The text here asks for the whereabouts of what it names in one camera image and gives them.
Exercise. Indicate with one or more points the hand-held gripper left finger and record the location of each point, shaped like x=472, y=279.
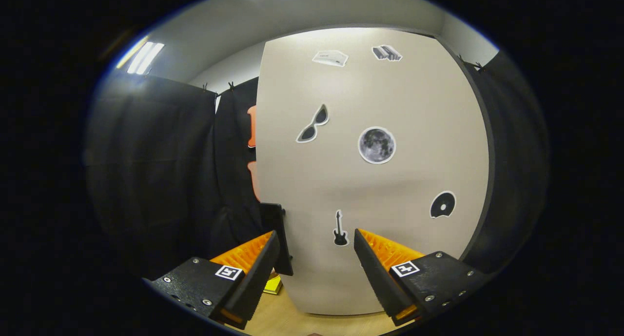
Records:
x=258, y=277

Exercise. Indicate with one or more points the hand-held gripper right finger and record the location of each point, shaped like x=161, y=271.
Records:
x=375, y=277

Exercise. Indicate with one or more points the beige shoe cabinet door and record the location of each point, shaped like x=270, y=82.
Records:
x=341, y=180

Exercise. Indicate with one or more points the dark grey shoe cabinet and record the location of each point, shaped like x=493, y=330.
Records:
x=491, y=146

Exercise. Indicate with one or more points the yellow book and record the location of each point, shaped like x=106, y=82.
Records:
x=274, y=285

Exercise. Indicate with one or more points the black backdrop cloth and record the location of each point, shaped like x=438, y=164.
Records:
x=161, y=180

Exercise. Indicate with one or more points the narrow ceiling light panel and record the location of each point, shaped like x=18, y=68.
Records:
x=146, y=58

